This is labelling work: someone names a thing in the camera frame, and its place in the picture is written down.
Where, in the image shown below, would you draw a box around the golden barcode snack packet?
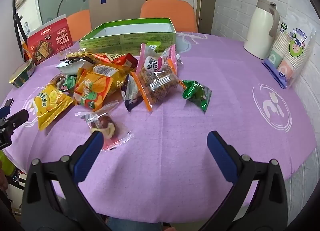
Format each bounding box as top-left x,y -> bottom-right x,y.
92,64 -> 130,89

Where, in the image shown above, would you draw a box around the dark purple snack packet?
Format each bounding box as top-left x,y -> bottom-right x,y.
121,74 -> 142,114

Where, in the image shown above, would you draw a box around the orange chips packet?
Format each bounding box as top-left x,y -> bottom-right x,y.
74,72 -> 113,112

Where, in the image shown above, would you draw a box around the pack of paper cups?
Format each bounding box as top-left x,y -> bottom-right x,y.
262,13 -> 317,89

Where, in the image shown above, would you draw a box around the cream thermos jug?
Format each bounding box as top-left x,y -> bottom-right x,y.
244,0 -> 280,59

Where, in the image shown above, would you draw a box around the green cardboard box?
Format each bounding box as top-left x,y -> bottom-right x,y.
79,18 -> 177,55

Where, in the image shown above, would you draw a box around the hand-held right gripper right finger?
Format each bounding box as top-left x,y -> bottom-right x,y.
200,131 -> 288,231

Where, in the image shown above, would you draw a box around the red biscuit box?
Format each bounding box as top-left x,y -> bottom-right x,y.
25,14 -> 73,65

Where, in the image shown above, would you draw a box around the green and gold tin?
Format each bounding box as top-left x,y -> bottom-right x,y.
9,59 -> 35,88

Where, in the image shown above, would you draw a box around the purple tablecloth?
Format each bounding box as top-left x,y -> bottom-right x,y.
0,31 -> 320,221

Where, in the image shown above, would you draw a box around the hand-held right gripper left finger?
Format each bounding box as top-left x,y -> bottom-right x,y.
22,130 -> 110,231

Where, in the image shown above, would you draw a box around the brown paper bag blue handles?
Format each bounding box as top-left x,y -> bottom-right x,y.
89,0 -> 147,29

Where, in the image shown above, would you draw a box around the orange-edged clear snack packet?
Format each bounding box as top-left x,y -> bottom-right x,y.
130,67 -> 187,112

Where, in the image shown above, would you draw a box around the dark red snack packet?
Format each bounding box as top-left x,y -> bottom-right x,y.
117,53 -> 139,72

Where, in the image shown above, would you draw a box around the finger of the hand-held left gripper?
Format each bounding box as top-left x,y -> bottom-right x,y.
0,99 -> 14,122
5,109 -> 29,132

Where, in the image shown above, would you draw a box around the green snack packet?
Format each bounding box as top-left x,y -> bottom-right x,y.
182,80 -> 212,114

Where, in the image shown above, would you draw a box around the white and black snack packet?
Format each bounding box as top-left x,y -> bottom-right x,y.
56,56 -> 93,74

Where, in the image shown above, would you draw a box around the pink snack packet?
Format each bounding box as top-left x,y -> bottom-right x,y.
136,43 -> 177,77

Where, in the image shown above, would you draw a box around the orange chair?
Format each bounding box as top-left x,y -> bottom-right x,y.
65,10 -> 92,39
140,0 -> 198,33

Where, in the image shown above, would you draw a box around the clear chocolate candy packet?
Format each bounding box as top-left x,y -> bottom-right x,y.
75,100 -> 134,150

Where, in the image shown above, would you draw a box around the person's left hand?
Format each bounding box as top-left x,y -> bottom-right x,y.
0,167 -> 8,191

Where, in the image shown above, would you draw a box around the bright yellow snack packet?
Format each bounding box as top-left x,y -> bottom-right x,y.
34,84 -> 74,132

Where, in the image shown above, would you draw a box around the small brown candy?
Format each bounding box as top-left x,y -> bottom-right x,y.
51,75 -> 65,89

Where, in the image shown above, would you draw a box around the small green candy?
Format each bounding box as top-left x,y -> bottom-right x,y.
64,75 -> 78,92

